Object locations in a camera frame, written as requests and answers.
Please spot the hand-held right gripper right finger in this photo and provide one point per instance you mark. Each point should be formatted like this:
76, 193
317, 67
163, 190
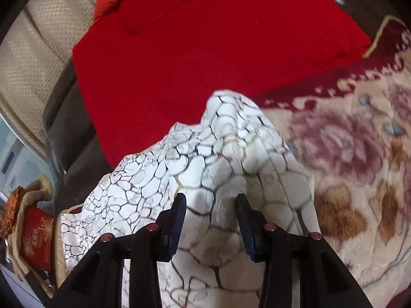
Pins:
248, 227

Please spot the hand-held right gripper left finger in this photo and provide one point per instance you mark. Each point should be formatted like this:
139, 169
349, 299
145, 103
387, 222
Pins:
175, 224

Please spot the white black crackle print coat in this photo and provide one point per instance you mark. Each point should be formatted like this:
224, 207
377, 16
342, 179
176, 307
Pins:
208, 154

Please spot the floral red beige blanket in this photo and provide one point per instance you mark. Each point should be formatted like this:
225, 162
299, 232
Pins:
353, 166

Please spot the red cardboard box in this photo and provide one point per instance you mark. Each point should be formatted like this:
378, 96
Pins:
37, 237

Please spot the beige padded coat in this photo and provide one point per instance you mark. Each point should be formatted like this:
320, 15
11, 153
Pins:
40, 187

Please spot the orange black patterned cloth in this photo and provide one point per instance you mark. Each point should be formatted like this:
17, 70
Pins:
11, 208

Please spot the red sofa cover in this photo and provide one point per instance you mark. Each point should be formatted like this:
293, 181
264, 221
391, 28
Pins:
208, 54

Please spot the beige dotted curtain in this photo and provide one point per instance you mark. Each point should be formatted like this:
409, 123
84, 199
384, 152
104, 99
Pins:
41, 54

